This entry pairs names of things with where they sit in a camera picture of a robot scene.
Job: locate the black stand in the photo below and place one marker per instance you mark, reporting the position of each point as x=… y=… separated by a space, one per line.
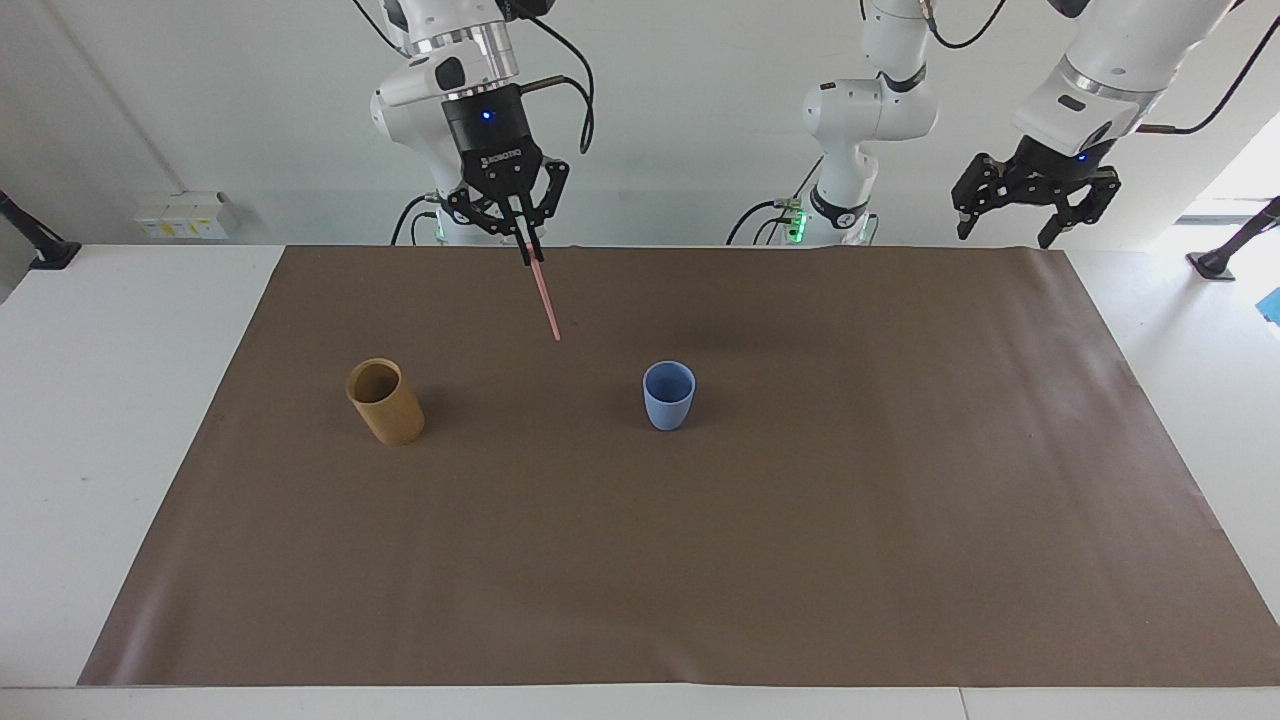
x=1235 y=245
x=35 y=240

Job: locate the pink chopstick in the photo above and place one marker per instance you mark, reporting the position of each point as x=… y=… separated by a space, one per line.
x=546 y=295

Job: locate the blue cup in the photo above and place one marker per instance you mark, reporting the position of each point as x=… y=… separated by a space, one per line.
x=668 y=405

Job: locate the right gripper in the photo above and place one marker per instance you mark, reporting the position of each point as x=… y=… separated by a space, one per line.
x=488 y=125

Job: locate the white wall socket box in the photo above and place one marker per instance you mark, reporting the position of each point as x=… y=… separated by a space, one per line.
x=185 y=215

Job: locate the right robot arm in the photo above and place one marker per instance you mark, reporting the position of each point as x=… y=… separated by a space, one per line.
x=410 y=100

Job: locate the blue object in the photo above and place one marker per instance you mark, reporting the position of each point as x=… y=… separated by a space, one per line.
x=1272 y=305

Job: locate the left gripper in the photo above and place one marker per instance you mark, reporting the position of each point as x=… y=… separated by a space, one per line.
x=1062 y=168

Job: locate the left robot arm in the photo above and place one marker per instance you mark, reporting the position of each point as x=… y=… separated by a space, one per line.
x=870 y=110

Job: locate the brown cardboard tube cup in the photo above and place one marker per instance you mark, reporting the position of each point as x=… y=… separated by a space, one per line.
x=390 y=415

